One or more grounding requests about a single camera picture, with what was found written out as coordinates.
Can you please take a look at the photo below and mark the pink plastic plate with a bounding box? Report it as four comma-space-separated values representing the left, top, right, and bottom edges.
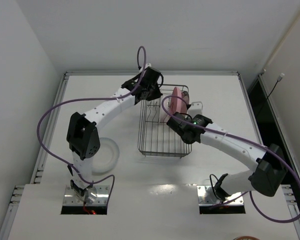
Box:
159, 86, 187, 124

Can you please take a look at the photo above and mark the wire dish rack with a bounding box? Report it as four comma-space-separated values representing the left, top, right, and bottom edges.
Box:
137, 84, 192, 158

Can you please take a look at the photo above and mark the blue rimmed white plate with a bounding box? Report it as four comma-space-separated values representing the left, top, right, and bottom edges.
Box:
181, 91, 190, 113

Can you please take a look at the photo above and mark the clear glass plate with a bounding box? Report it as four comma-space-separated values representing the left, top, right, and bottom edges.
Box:
92, 137, 120, 175

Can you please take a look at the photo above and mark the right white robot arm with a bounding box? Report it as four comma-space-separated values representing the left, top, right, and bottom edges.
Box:
167, 111, 288, 201

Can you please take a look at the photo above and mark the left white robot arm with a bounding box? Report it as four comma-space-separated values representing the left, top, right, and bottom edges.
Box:
66, 66, 163, 199

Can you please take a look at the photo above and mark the brown round object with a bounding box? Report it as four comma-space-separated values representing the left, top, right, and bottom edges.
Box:
233, 235, 260, 240

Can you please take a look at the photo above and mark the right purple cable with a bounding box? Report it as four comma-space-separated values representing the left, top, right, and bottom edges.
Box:
161, 94, 300, 223

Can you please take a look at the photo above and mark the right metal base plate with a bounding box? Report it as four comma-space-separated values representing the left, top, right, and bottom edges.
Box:
197, 185, 244, 207

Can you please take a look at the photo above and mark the metal base plate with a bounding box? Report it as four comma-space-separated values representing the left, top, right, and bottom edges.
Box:
62, 185, 110, 207
197, 185, 244, 207

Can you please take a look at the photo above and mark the black usb cable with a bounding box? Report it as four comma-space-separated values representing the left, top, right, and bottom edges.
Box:
258, 73, 285, 118

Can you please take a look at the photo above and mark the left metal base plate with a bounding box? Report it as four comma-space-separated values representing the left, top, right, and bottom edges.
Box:
62, 185, 110, 207

